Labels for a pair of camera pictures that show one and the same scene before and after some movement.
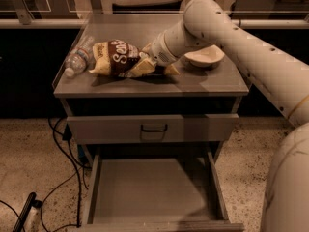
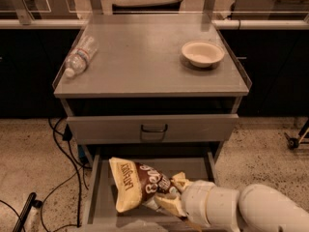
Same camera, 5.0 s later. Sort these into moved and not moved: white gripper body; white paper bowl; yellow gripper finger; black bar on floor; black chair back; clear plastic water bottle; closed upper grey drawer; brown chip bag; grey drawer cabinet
Moved: yellow gripper finger; white gripper body; brown chip bag
Not moved: white paper bowl; grey drawer cabinet; black chair back; clear plastic water bottle; closed upper grey drawer; black bar on floor
